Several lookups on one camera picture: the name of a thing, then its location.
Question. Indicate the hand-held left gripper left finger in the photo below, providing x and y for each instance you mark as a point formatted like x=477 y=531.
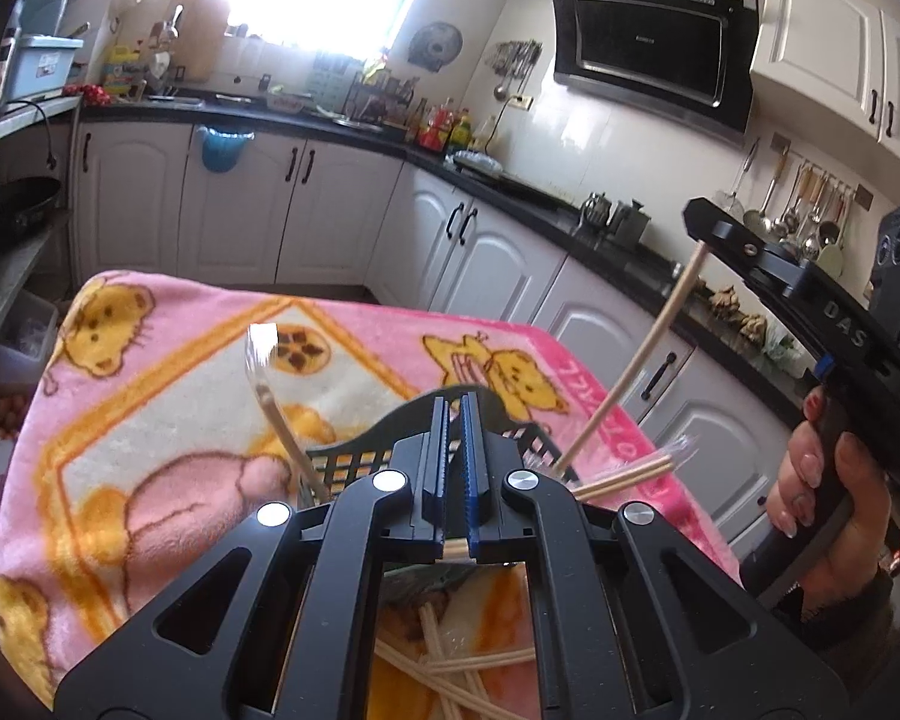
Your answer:
x=439 y=465

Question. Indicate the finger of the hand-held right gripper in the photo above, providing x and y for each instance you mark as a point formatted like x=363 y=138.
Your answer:
x=727 y=229

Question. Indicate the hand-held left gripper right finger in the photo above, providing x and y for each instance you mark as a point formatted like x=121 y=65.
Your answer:
x=471 y=480

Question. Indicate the single wooden chopstick pair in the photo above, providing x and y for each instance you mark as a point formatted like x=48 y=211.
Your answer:
x=456 y=549
x=645 y=345
x=277 y=412
x=622 y=478

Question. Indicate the dark green plastic utensil basket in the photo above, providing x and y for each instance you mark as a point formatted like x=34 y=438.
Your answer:
x=360 y=439

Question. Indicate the bunch of chopsticks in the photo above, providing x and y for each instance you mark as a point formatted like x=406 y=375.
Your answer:
x=435 y=685

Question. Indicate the person's right forearm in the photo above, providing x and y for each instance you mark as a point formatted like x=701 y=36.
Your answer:
x=847 y=626

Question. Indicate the row of hanging kitchen utensils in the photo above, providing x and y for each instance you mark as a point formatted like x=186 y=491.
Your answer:
x=795 y=217

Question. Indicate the small hanging utensils set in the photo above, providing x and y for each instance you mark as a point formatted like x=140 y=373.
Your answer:
x=511 y=64

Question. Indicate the person's right hand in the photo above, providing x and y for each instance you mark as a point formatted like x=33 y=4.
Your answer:
x=862 y=525

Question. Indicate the ginger roots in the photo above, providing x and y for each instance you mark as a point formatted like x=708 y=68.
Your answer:
x=735 y=315

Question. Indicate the clear plastic bag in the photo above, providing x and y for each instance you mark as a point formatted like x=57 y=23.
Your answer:
x=787 y=352

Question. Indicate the metal kettle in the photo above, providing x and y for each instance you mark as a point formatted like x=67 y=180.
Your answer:
x=594 y=211

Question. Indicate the black kitchen countertop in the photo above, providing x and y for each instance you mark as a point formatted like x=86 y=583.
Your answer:
x=540 y=202

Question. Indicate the black range hood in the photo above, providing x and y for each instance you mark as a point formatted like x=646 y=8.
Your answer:
x=645 y=37

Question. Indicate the pink printed bear blanket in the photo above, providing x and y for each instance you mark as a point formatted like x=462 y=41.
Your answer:
x=195 y=390

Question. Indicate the white base cabinets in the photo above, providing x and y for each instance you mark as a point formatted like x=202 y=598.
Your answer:
x=330 y=210

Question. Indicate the group of sauce bottles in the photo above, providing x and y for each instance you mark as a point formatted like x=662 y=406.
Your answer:
x=450 y=127

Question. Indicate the blue plastic bag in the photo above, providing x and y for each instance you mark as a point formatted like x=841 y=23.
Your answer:
x=223 y=150

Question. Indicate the pale green spice rack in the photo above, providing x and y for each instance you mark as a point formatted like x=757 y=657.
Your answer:
x=336 y=79

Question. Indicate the black frying pan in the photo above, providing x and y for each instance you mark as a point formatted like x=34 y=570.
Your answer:
x=19 y=206

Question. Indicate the wooden cutting board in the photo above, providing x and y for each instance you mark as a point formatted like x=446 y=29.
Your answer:
x=201 y=30

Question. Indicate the metal kitchen shelf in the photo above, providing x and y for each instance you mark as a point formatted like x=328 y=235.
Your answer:
x=0 y=127

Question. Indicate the blue-grey storage box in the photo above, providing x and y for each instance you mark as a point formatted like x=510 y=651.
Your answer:
x=41 y=67

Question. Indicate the white wall cabinets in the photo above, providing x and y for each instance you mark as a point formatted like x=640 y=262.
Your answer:
x=825 y=37

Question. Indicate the wall socket near hood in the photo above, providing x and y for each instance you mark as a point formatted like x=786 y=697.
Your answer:
x=521 y=101

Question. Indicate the small wall fan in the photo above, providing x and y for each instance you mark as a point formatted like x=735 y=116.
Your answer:
x=435 y=45

